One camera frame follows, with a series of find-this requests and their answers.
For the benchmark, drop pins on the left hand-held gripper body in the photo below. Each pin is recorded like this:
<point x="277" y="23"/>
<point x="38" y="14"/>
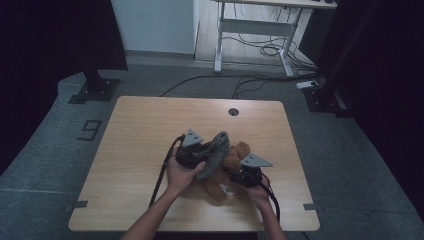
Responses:
<point x="190" y="150"/>

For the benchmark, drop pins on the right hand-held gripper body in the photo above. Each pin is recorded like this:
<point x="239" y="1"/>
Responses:
<point x="250" y="170"/>

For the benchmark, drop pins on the brown teddy bear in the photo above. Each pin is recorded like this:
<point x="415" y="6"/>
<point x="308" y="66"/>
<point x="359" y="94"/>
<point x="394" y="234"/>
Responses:
<point x="233" y="160"/>

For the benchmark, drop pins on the person's right hand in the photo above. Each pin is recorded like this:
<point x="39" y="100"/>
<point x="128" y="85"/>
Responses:
<point x="260" y="196"/>

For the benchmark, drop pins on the person's left hand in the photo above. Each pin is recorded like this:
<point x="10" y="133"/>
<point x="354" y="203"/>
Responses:
<point x="180" y="178"/>

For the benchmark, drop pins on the grey tape strip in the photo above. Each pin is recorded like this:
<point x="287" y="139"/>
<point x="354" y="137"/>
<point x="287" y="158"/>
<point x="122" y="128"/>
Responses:
<point x="78" y="204"/>
<point x="311" y="206"/>

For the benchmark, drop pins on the white power strip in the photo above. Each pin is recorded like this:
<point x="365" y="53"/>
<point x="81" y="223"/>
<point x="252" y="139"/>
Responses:
<point x="306" y="84"/>

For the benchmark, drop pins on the black curtain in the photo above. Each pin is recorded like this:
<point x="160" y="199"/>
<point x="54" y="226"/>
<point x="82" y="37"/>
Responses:
<point x="50" y="50"/>
<point x="383" y="83"/>

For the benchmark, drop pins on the black stand base plate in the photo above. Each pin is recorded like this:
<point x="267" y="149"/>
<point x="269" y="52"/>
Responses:
<point x="321" y="100"/>
<point x="95" y="90"/>

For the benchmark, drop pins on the white desk frame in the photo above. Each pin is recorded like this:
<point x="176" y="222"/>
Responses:
<point x="253" y="26"/>

